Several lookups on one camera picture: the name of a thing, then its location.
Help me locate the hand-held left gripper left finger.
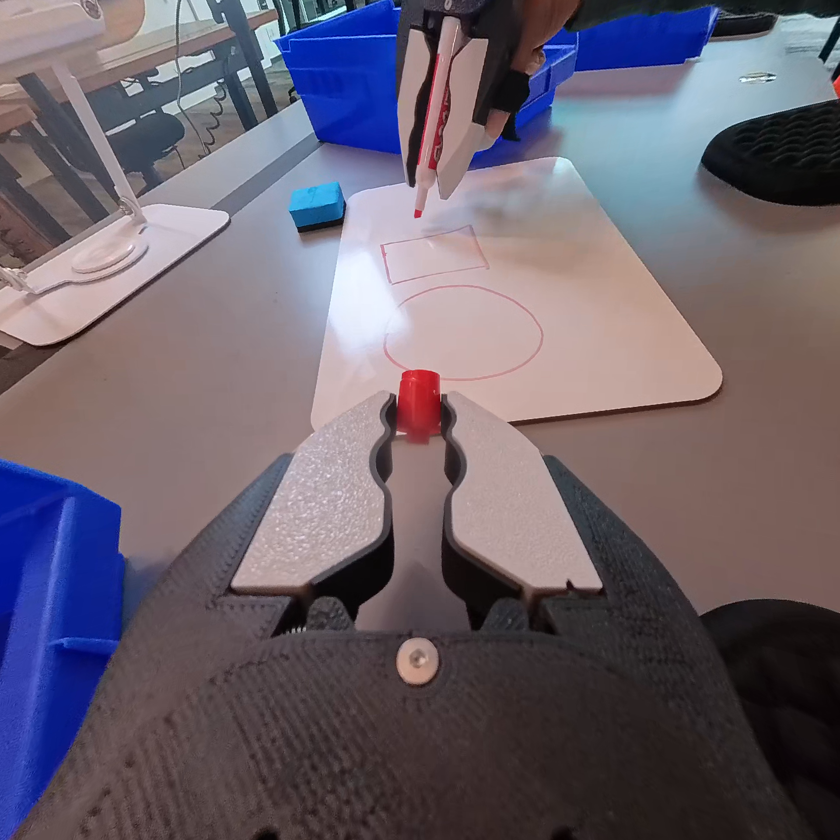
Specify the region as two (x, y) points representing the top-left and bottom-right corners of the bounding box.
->
(230, 392), (395, 602)

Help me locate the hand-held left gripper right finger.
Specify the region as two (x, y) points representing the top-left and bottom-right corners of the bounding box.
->
(443, 394), (606, 605)

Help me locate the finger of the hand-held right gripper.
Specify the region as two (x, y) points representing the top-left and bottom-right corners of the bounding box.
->
(435, 36), (492, 202)
(397, 27), (455, 189)

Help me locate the red whiteboard marker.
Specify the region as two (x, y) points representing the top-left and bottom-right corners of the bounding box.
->
(411, 19), (464, 220)

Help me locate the blue whiteboard eraser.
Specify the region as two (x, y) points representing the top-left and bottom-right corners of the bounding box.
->
(288, 182), (349, 233)

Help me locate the red marker cap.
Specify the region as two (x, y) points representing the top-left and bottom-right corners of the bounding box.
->
(395, 369), (445, 443)

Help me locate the blue open-front storage bin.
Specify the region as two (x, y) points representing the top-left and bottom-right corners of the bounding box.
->
(0, 457), (127, 840)

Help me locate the small blue storage bin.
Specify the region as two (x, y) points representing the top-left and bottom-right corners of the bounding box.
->
(575, 4), (721, 74)

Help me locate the black metal table leg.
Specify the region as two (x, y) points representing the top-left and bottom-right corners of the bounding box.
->
(204, 0), (279, 132)

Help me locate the small black object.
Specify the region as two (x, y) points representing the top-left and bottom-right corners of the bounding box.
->
(716, 11), (779, 39)

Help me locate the wooden desk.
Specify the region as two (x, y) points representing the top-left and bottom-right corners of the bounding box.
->
(0, 11), (279, 135)

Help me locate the black office chair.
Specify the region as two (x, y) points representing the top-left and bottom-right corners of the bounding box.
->
(73, 108), (187, 200)

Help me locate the black mesh chair armrest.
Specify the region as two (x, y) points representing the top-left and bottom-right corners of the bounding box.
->
(700, 600), (840, 840)
(700, 100), (840, 208)

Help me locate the white stand with round base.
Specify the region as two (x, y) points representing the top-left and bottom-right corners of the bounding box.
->
(0, 59), (153, 298)

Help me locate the white paper sign board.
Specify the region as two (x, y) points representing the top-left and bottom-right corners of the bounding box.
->
(0, 0), (145, 69)

